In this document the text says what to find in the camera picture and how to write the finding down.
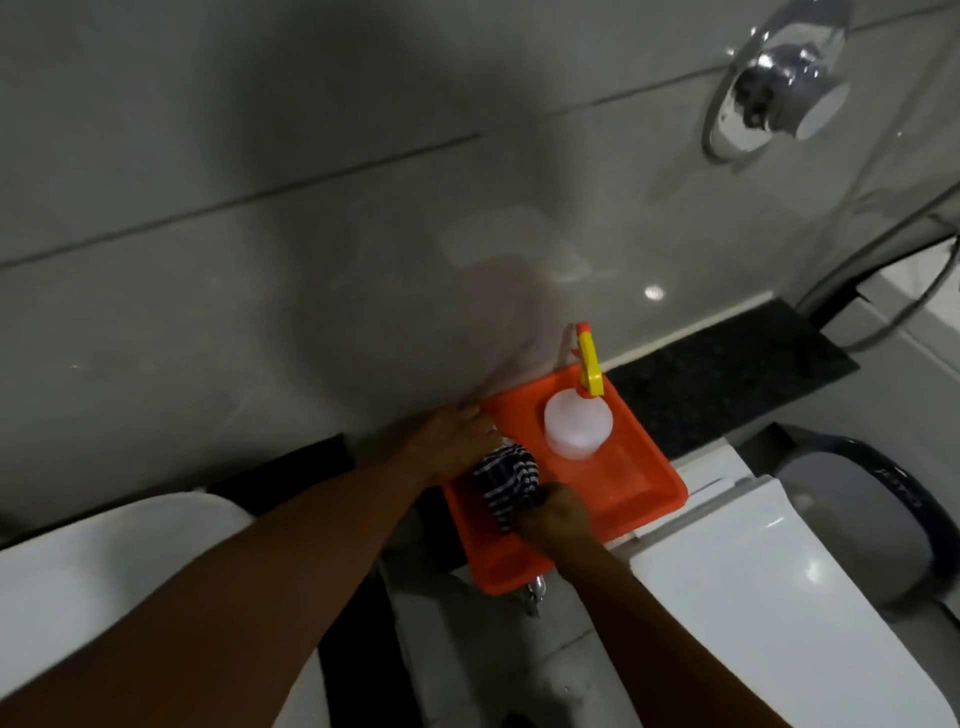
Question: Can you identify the person's right forearm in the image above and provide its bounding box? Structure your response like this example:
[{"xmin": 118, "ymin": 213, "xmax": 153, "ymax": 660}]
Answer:
[{"xmin": 555, "ymin": 541, "xmax": 795, "ymax": 728}]

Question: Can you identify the person's right hand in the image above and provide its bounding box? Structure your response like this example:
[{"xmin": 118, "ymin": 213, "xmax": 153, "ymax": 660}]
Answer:
[{"xmin": 513, "ymin": 482, "xmax": 599, "ymax": 564}]

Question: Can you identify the person's left hand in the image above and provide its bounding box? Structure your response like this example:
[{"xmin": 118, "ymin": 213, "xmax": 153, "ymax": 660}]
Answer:
[{"xmin": 397, "ymin": 404, "xmax": 504, "ymax": 488}]

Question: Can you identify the grey flexible hose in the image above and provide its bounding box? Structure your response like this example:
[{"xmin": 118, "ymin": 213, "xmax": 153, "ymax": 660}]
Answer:
[{"xmin": 840, "ymin": 234, "xmax": 960, "ymax": 354}]

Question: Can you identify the white toilet with closed lid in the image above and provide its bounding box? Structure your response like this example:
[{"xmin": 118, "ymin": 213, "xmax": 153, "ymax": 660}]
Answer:
[{"xmin": 609, "ymin": 438, "xmax": 958, "ymax": 728}]

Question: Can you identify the dark striped cloth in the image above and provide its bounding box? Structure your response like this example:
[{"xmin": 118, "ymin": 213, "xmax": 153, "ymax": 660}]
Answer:
[{"xmin": 471, "ymin": 441, "xmax": 543, "ymax": 535}]

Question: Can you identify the dark waste bin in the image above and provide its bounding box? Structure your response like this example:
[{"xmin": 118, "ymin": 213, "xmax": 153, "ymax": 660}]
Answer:
[{"xmin": 736, "ymin": 422, "xmax": 960, "ymax": 624}]

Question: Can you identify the orange plastic tray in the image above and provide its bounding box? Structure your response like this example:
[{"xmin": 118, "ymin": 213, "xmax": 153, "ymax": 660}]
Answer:
[{"xmin": 441, "ymin": 363, "xmax": 690, "ymax": 598}]

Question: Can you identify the white spray bottle yellow trigger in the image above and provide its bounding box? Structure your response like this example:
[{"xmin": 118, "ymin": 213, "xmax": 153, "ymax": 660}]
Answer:
[{"xmin": 543, "ymin": 322, "xmax": 615, "ymax": 462}]

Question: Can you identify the black granite ledge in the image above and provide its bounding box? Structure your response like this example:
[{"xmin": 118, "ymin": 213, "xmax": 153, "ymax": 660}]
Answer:
[{"xmin": 206, "ymin": 298, "xmax": 861, "ymax": 571}]

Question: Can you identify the chrome wall flush valve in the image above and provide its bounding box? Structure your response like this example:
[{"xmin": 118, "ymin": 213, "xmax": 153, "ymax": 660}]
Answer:
[{"xmin": 700, "ymin": 0, "xmax": 856, "ymax": 166}]

